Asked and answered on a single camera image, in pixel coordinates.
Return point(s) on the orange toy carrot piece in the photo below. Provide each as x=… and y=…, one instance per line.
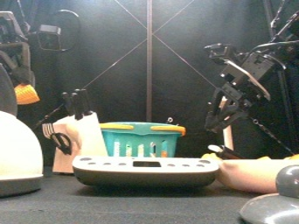
x=25, y=94

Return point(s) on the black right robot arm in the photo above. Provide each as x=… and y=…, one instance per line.
x=281, y=87

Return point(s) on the vertical metal frame pole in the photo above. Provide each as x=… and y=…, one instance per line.
x=148, y=58

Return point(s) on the white grey toy scale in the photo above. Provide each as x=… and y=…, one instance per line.
x=145, y=172

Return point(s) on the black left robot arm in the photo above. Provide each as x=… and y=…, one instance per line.
x=8, y=23

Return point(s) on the beige toy bowl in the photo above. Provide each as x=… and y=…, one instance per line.
x=248, y=175

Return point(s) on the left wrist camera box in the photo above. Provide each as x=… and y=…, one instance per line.
x=49, y=37

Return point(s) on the white toy knife block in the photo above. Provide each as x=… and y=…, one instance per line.
x=82, y=140

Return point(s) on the silver toy fork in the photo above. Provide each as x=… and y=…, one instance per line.
x=46, y=130

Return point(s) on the black toy scissors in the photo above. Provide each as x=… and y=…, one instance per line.
x=61, y=142

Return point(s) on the black toy utensil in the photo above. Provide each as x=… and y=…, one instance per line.
x=225, y=151

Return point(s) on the white toy kettle grey base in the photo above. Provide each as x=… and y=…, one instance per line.
x=17, y=151

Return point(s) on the grey lid with knob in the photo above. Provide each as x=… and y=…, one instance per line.
x=277, y=204

